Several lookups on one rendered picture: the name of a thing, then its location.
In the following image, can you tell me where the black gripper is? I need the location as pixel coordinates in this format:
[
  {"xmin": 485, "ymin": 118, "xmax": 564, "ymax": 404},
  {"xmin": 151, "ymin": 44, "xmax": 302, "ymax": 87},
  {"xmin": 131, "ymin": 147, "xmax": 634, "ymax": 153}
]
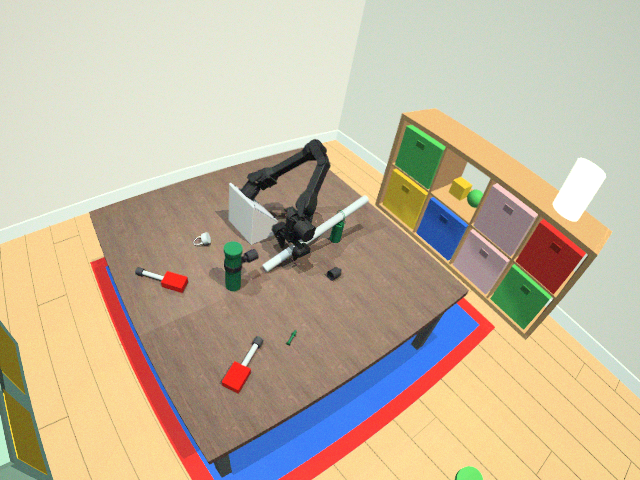
[{"xmin": 271, "ymin": 221, "xmax": 311, "ymax": 261}]

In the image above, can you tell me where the white long pipe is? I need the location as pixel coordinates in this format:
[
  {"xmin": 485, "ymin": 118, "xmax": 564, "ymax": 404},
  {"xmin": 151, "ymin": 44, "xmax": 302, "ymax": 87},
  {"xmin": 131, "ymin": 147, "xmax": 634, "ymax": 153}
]
[{"xmin": 263, "ymin": 196, "xmax": 369, "ymax": 273}]

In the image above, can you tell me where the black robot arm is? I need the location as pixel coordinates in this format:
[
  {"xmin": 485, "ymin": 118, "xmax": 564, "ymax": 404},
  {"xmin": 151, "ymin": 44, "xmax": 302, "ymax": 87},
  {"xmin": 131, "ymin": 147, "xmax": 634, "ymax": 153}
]
[{"xmin": 238, "ymin": 139, "xmax": 331, "ymax": 242}]

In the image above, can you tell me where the green cylinder with cap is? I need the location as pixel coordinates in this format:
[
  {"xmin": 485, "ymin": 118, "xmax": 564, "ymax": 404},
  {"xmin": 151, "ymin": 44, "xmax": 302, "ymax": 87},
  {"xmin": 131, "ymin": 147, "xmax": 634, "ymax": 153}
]
[{"xmin": 224, "ymin": 241, "xmax": 242, "ymax": 291}]

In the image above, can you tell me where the green cylinder with hook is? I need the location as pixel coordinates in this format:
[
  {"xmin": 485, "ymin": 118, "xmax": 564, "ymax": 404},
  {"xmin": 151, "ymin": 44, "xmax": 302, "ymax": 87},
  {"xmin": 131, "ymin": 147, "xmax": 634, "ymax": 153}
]
[{"xmin": 330, "ymin": 210, "xmax": 345, "ymax": 243}]

